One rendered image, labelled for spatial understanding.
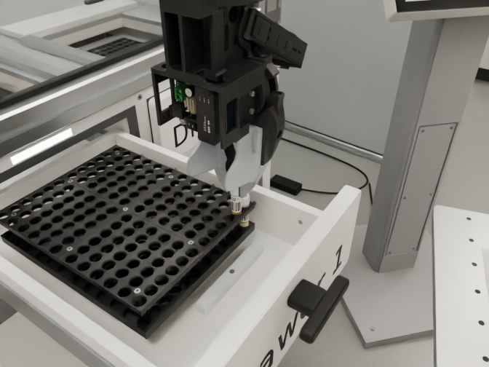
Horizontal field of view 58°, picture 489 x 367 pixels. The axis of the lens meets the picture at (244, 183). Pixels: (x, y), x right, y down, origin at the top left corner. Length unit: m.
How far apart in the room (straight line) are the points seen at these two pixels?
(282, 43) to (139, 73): 0.29
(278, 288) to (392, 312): 1.20
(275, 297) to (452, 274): 0.35
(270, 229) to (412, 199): 0.96
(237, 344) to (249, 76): 0.20
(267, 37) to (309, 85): 1.93
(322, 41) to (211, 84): 1.89
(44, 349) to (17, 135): 0.24
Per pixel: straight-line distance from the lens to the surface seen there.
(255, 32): 0.37
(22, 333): 0.60
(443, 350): 0.58
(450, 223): 0.75
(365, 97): 2.19
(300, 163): 2.20
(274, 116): 0.39
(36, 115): 0.55
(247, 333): 0.34
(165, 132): 0.68
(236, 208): 0.47
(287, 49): 0.42
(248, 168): 0.42
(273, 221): 0.53
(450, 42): 1.23
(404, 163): 1.36
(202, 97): 0.34
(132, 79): 0.64
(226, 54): 0.36
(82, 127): 0.60
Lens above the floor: 1.21
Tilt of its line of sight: 36 degrees down
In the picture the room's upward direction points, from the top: straight up
